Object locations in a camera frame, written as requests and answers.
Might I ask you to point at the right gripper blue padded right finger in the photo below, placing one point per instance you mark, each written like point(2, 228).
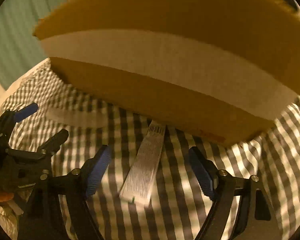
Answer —
point(205, 172)

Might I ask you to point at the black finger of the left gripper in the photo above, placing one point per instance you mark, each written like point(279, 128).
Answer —
point(53, 145)

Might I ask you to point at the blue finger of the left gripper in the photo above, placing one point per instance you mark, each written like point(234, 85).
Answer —
point(25, 112)

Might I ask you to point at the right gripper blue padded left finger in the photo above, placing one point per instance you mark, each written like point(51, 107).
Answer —
point(94, 169)

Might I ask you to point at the person's left hand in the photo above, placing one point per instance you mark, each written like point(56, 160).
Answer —
point(6, 196)

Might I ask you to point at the green curtain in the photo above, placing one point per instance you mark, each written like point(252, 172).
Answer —
point(19, 49)

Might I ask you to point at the green checkered bed cloth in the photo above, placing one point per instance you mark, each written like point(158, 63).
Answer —
point(178, 208)

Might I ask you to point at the brown cardboard box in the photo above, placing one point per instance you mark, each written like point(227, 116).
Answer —
point(219, 69)

